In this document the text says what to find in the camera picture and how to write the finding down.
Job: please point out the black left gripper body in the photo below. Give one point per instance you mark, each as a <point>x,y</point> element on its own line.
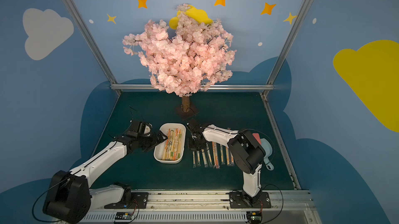
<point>149,141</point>

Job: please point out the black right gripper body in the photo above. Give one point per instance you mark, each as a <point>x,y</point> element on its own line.
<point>196,143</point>

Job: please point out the white plastic storage box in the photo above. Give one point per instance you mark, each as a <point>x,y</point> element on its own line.
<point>171,151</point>

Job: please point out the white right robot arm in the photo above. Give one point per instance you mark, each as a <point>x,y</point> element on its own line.
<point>247,152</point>

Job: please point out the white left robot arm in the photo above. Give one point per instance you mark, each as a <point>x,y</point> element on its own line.
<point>70,196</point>

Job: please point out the wrapped chopsticks panda print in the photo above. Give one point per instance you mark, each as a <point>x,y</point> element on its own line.
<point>168,146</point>

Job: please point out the red small brush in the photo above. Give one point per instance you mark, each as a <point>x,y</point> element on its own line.
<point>257,137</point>

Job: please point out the light blue dustpan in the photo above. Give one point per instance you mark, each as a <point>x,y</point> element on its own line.
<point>269,151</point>

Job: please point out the left green circuit board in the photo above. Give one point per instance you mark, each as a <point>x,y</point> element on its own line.
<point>124,216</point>

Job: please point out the pink cherry blossom tree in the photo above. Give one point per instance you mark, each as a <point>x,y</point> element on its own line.
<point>188,54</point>

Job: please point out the right black controller board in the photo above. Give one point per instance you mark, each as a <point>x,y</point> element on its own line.
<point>253,217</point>

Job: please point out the left floor edge rail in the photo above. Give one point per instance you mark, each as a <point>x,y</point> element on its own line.
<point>105,126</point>

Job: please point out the floor edge rail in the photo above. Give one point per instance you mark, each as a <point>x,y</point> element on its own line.
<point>280,142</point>
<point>105,126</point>

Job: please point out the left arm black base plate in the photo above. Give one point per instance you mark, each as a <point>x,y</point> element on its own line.
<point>135,200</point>

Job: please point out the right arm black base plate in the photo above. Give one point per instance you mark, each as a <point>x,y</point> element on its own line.
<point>239,199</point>

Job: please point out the right floor edge rail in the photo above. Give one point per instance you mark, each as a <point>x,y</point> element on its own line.
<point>280,142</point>

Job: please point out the front aluminium mounting rail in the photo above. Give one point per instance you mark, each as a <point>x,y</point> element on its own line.
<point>213,207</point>

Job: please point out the left aluminium corner post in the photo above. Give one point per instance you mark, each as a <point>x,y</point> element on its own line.
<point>83,28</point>

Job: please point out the aluminium corner post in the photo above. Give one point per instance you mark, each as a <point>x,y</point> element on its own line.
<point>83,28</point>
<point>301,15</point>

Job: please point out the right aluminium corner post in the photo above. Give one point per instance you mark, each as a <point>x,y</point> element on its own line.
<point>301,15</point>

